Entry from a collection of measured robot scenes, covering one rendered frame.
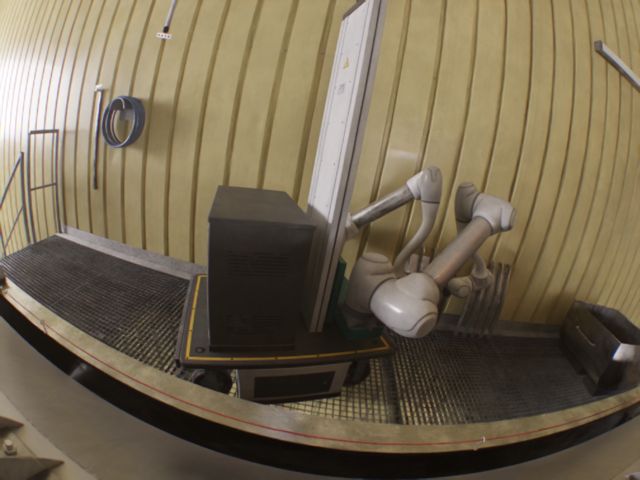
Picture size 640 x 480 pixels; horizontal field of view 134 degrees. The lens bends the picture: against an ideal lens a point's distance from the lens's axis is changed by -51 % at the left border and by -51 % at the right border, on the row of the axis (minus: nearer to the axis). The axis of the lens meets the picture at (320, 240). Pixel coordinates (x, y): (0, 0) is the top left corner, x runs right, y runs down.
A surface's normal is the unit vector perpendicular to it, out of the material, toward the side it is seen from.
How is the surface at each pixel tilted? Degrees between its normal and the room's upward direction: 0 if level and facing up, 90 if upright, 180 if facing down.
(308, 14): 90
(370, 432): 1
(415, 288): 34
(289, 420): 1
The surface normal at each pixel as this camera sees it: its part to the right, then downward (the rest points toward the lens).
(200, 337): 0.18, -0.93
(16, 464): 0.98, 0.19
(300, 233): 0.29, 0.36
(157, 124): -0.08, 0.30
